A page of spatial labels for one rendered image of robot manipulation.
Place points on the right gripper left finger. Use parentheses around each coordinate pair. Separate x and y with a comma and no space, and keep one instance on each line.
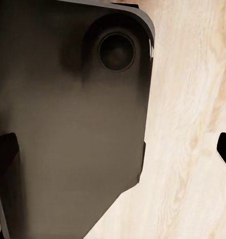
(8,151)

